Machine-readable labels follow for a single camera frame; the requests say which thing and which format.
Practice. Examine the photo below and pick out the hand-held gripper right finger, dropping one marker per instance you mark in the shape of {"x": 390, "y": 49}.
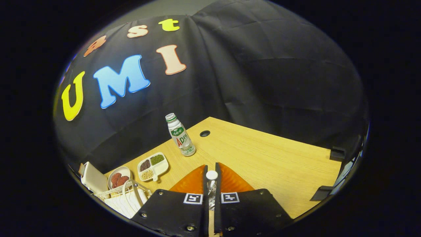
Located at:
{"x": 217, "y": 181}

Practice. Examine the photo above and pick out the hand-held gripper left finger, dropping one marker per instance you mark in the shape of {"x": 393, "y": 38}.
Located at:
{"x": 205, "y": 181}

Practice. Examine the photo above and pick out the white divided dish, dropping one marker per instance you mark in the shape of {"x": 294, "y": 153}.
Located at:
{"x": 161, "y": 169}

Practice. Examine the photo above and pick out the beige round plate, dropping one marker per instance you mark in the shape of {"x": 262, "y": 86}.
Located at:
{"x": 125, "y": 170}

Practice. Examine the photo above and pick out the white bottle with green label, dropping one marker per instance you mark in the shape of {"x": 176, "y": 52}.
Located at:
{"x": 181, "y": 136}

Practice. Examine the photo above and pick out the pile of green beans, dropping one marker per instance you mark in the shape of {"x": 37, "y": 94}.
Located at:
{"x": 157, "y": 159}

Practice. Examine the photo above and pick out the pile of yellow beans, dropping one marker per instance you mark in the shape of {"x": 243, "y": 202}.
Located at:
{"x": 147, "y": 174}

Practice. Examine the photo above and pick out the pile of dark beans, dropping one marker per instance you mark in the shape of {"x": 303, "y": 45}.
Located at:
{"x": 145, "y": 165}

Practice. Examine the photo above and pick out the brown steak piece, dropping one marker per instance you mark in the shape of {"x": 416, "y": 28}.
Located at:
{"x": 115, "y": 179}
{"x": 123, "y": 181}

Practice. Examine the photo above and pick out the white toaster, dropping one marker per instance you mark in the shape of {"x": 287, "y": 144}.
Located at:
{"x": 95, "y": 180}

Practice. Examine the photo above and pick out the black backdrop cloth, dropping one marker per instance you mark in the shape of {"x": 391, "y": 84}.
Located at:
{"x": 246, "y": 65}

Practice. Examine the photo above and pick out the toast slice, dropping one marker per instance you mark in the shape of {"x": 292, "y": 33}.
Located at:
{"x": 81, "y": 169}

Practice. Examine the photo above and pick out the black table bracket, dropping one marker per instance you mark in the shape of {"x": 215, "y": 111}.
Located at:
{"x": 322, "y": 193}
{"x": 337, "y": 154}

